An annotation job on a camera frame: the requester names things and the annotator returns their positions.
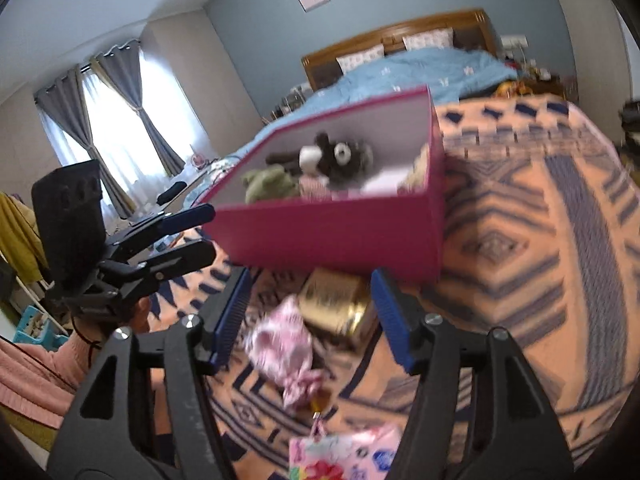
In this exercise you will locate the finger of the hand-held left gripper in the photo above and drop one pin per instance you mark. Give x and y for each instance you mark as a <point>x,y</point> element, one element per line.
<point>185,256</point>
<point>190,215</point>

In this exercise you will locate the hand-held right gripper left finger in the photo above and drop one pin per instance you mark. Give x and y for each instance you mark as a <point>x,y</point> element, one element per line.
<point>230,315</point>

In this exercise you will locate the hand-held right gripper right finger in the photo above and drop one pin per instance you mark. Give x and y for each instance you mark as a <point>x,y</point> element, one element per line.
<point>392,320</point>

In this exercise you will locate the pink patterned pouch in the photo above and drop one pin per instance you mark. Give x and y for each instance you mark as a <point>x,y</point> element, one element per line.
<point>280,340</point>

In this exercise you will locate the yellow tissue pack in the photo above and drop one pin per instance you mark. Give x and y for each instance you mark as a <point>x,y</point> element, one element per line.
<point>330,300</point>

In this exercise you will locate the green plush frog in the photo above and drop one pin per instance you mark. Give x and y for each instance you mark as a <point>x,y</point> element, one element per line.
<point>270,185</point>

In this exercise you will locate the pink cardboard box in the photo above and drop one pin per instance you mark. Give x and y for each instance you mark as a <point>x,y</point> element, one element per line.
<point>325,235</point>

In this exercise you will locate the pink flower tissue packet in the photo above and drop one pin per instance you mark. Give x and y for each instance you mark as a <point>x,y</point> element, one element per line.
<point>345,455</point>

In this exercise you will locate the brown plush bear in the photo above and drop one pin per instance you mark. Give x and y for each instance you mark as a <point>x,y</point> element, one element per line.
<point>350,160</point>

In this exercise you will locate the person's left forearm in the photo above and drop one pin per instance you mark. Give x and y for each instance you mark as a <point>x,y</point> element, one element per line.
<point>40,375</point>

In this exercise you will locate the person's left hand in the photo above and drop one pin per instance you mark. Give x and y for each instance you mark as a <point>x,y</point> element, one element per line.
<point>137,316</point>

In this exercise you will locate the black cloth roll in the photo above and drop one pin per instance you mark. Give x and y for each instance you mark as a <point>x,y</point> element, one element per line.
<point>171,193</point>

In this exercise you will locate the yellow garment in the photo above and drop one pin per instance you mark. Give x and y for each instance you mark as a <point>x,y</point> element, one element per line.
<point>17,235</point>

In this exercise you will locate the small pink fan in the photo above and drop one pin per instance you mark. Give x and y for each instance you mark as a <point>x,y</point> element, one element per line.
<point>198,160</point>

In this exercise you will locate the grey curtain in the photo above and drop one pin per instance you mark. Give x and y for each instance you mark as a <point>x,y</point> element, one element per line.
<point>135,95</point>
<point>70,125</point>

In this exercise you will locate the blue plastic crate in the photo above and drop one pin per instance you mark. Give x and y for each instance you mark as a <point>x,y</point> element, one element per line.
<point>35,327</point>

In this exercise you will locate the beige wardrobe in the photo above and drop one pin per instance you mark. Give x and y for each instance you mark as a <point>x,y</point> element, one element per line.
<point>200,85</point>

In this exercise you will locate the orange patterned blanket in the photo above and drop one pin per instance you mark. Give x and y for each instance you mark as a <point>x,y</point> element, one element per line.
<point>525,260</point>

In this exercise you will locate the bedside table with bottles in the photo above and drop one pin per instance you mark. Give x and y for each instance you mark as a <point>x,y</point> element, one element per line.
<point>292,102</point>

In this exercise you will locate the wooden bed headboard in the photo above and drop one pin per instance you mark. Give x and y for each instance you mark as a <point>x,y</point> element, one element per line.
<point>350,47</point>

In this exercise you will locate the white patterned pillow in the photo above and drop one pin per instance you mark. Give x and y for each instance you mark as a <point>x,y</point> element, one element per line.
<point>360,57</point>
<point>427,40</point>

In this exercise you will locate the blue floral duvet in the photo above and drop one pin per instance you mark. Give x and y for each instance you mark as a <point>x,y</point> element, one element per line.
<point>400,67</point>

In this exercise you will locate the yellow brown cloth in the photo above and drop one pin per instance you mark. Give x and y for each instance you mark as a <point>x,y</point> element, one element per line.
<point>510,89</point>

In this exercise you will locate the wooden nightstand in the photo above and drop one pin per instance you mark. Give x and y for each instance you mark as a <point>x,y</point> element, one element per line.
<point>542,80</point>

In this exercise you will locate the pile of dark clothes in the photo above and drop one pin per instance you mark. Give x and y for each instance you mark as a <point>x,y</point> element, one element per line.
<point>631,130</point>

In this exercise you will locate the white wall socket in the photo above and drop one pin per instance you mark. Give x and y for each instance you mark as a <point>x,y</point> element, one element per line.
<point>513,41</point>

